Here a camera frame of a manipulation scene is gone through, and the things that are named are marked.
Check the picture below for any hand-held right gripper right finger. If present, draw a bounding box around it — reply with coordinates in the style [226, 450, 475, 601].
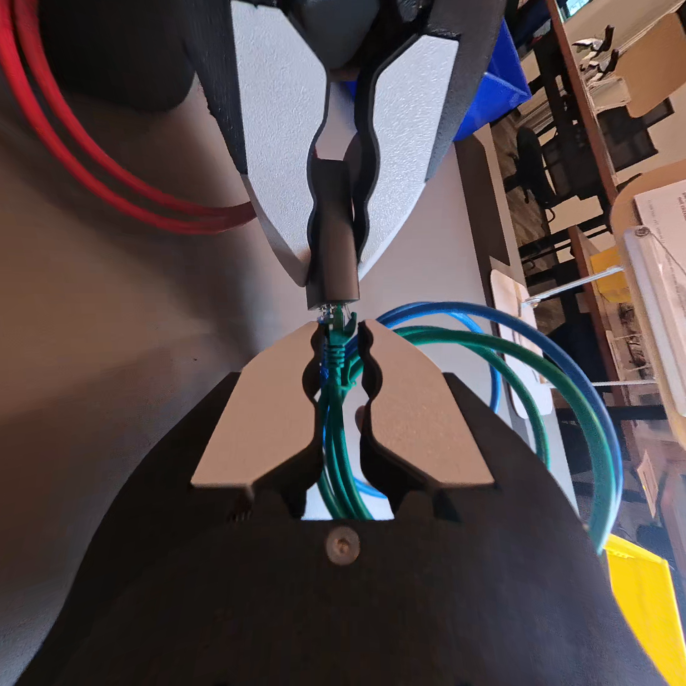
[356, 319, 495, 518]

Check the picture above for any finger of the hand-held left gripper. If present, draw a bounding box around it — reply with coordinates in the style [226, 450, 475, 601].
[351, 33, 461, 280]
[229, 0, 330, 288]

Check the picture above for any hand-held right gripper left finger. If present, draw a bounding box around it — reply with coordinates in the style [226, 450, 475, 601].
[190, 320, 328, 518]

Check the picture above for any green ethernet cable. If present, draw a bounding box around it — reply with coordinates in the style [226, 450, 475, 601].
[315, 304, 618, 556]

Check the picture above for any red ethernet cable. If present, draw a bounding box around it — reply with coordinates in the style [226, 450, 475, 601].
[0, 0, 259, 235]

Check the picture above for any blue ethernet cable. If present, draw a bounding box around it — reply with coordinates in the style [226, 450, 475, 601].
[319, 301, 626, 528]

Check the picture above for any black ethernet adapter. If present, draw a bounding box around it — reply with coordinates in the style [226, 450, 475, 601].
[305, 157, 361, 313]

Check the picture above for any yellow plastic bin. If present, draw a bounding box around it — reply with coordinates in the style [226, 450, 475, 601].
[603, 533, 686, 686]

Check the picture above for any blue plastic bin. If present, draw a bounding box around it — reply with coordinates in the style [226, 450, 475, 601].
[453, 19, 532, 143]

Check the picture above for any brown wooden desk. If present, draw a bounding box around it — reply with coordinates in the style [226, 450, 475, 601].
[528, 0, 623, 215]

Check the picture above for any black office chair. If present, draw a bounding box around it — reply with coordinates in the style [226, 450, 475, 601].
[504, 128, 562, 226]

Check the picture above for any white printed paper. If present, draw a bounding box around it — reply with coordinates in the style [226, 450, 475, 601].
[634, 181, 686, 254]

